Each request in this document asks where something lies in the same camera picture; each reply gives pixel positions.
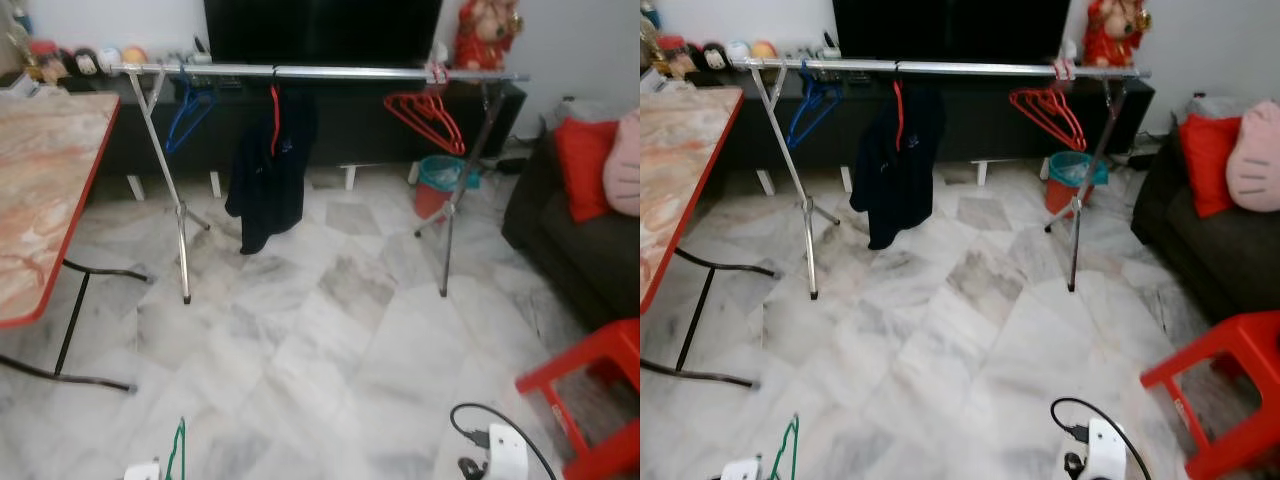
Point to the green plastic hanger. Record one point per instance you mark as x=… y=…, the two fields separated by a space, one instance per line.
x=794 y=428
x=181 y=430

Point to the red plastic hanger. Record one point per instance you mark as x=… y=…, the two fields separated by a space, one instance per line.
x=455 y=145
x=1025 y=97
x=1080 y=140
x=400 y=100

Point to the black and red hanger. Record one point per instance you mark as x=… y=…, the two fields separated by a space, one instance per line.
x=898 y=120
x=274 y=125

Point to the blue plastic hanger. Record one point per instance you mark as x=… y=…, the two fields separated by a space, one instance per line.
x=812 y=95
x=190 y=100

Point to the red plastic stool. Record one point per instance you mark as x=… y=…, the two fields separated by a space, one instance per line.
x=600 y=355
x=1220 y=350

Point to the dark brown sofa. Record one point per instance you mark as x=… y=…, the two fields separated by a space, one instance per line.
x=1200 y=250
x=570 y=250

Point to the orange bin with teal bag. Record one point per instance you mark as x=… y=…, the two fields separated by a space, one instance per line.
x=1065 y=195
x=435 y=200

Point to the red cushion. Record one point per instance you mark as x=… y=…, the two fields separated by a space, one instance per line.
x=585 y=170
x=1210 y=165

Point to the navy blue shirt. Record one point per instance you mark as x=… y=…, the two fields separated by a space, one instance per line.
x=890 y=185
x=265 y=190

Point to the pink cat face cushion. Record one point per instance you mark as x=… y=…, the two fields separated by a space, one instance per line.
x=1255 y=155
x=625 y=160

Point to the pink marble top table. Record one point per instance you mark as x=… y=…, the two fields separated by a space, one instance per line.
x=40 y=200
x=680 y=190

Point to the black television console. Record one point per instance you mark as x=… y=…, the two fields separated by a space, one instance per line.
x=980 y=115
x=350 y=120

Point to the lace covered side table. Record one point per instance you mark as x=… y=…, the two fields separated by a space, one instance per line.
x=1215 y=105
x=580 y=108

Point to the silver metal clothes rack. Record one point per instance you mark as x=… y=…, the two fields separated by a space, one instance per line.
x=350 y=72
x=980 y=68

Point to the red robed figurine statue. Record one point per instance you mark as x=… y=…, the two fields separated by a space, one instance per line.
x=485 y=40
x=1115 y=35

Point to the black flat television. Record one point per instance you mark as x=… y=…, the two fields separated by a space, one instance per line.
x=950 y=28
x=320 y=30

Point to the red lid jar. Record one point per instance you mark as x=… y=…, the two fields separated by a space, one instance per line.
x=675 y=57
x=46 y=60

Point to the gold trophy blue globe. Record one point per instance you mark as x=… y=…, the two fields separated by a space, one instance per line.
x=650 y=40
x=20 y=45

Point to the black round toy figurine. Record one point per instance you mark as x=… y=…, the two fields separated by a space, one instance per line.
x=714 y=57
x=83 y=62

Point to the white round toy figurine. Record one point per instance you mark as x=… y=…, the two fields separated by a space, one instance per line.
x=109 y=59
x=739 y=53

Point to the orange round toy figurine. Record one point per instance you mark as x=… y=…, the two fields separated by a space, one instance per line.
x=764 y=50
x=134 y=55

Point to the small white box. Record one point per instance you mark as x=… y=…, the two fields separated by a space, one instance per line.
x=15 y=84

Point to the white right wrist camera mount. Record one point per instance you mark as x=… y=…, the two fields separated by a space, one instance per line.
x=505 y=455
x=1107 y=450

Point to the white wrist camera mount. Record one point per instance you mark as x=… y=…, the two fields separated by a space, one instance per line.
x=741 y=470
x=142 y=472
x=1107 y=450
x=505 y=455

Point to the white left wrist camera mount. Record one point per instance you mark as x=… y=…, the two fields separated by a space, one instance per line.
x=142 y=472
x=741 y=470

